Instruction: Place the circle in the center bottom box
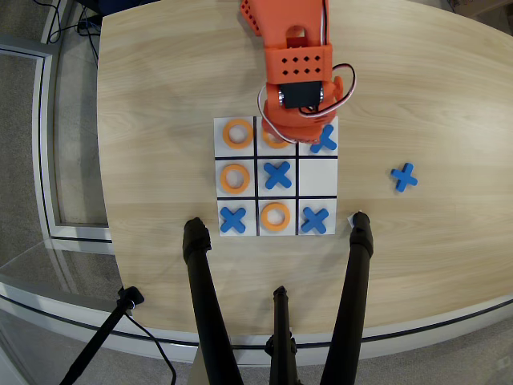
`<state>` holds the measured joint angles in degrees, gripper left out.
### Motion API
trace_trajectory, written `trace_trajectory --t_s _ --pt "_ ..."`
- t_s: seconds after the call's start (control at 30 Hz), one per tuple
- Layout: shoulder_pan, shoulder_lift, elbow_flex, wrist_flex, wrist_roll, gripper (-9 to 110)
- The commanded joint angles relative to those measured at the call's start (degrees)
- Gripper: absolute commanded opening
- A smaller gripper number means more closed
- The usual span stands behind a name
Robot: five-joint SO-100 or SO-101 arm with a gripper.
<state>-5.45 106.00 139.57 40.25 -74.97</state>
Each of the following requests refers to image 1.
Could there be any white tic-tac-toe board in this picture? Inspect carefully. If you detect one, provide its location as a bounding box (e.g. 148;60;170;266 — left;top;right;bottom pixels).
213;115;340;237

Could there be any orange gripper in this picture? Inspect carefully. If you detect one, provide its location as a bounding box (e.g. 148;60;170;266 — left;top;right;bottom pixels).
262;75;345;146

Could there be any thin black stand pole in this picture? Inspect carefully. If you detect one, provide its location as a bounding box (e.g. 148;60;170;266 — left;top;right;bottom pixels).
59;286;145;385

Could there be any blue foam cross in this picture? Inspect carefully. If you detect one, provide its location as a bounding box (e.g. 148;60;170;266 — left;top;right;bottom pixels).
219;206;248;234
263;160;293;191
301;206;330;235
390;162;418;193
309;124;338;155

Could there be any orange foam ring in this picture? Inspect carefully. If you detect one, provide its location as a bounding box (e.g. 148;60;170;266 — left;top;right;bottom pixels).
221;119;255;152
261;127;297;150
260;201;292;233
219;163;251;196

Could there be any short black tripod leg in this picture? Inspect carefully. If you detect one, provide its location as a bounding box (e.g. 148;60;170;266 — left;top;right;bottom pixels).
264;285;300;385

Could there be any black cables bunch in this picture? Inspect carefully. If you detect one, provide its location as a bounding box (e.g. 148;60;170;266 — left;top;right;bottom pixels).
46;0;101;65

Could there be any black cable on floor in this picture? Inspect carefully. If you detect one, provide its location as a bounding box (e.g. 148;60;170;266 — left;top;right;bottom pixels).
123;311;178;385

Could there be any grey glass partition frame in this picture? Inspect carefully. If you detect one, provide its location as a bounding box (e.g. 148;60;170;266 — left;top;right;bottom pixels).
0;34;117;253

